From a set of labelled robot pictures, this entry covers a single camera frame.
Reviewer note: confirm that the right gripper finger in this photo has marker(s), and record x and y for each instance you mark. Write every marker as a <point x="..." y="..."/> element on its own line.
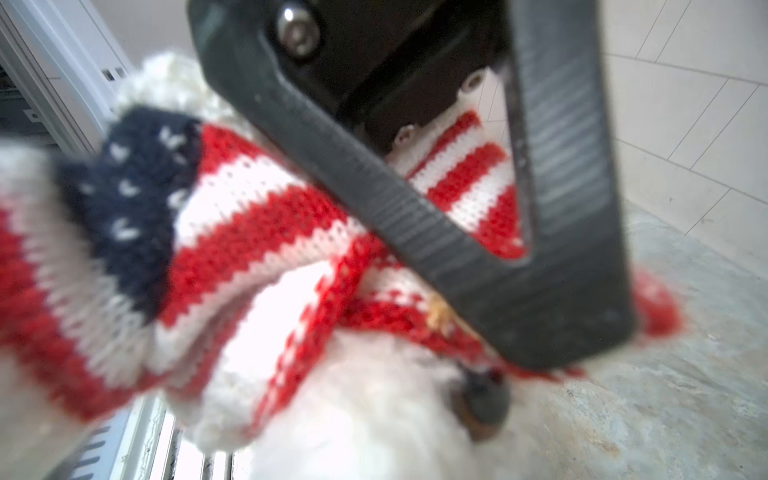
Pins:
<point x="331" y="82"/>

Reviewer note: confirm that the white teddy bear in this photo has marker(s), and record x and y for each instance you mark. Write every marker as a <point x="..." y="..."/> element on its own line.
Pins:
<point x="372" y="414"/>

